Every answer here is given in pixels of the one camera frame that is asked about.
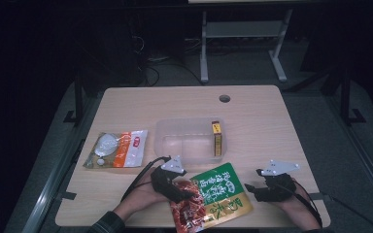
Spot clear plastic container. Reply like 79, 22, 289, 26
153, 116, 228, 167

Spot orange white food pouch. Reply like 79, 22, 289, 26
83, 129, 149, 169

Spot grey table bracket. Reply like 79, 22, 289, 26
308, 191, 325, 202
59, 191, 78, 201

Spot right hand-held gripper black cable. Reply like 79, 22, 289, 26
290, 179, 323, 229

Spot green red food pouch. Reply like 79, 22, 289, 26
169, 162, 254, 233

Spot tangle of dark floor cables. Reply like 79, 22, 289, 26
132, 33, 205, 87

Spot white metal table frame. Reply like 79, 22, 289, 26
199, 9, 294, 83

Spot black metal stand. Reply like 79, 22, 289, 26
339, 69, 367, 125
62, 74, 85, 127

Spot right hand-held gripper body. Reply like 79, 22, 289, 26
254, 159, 300, 203

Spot black floor cable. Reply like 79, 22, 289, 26
323, 193, 373, 233

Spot small dark red snack packet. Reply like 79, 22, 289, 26
211, 120, 223, 157

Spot person's left hand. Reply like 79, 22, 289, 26
113, 174, 171, 222

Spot grey metal floor rail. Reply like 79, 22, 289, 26
20, 93, 101, 233
323, 93, 373, 210

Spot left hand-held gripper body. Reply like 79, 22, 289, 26
150, 154, 188, 204

